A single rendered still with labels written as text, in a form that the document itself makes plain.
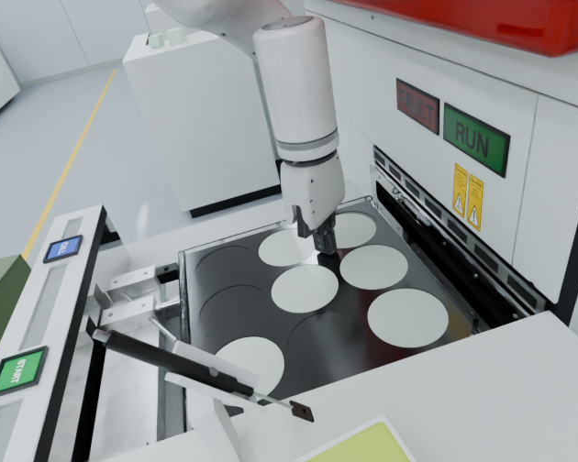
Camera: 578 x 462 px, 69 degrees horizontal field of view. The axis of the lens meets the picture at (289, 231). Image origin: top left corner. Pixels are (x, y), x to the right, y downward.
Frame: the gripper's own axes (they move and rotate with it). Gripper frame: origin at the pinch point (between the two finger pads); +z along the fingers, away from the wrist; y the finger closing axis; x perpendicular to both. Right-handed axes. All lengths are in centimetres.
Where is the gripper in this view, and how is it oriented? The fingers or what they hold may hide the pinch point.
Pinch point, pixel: (324, 240)
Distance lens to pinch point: 66.2
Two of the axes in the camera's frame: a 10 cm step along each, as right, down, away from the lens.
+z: 1.8, 8.0, 5.7
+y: -5.7, 5.6, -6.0
